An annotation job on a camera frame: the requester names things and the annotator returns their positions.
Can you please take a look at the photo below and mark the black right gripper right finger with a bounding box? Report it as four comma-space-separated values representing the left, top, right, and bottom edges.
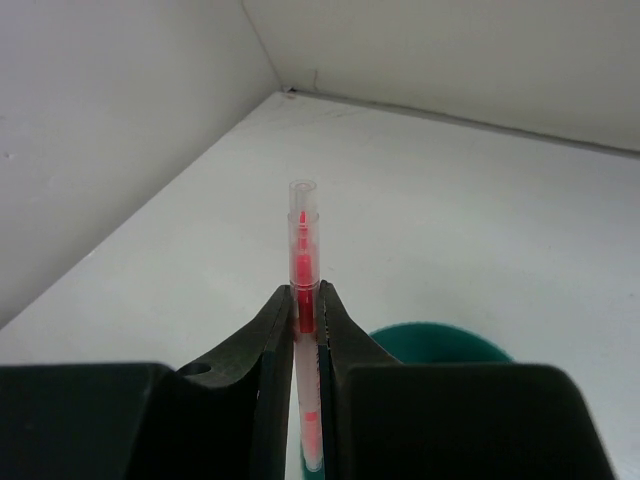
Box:
318, 282, 614, 479

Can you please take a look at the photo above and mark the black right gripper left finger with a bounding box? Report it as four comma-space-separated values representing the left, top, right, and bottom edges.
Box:
1, 286, 293, 479

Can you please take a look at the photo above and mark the clear pen cap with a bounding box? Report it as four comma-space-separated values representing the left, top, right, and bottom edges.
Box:
288, 179, 319, 223

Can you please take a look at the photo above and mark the red translucent pen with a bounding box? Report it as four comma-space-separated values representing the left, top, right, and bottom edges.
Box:
288, 208, 323, 472

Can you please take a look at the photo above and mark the teal round divided organizer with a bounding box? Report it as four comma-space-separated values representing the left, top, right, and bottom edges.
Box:
300, 322, 513, 479

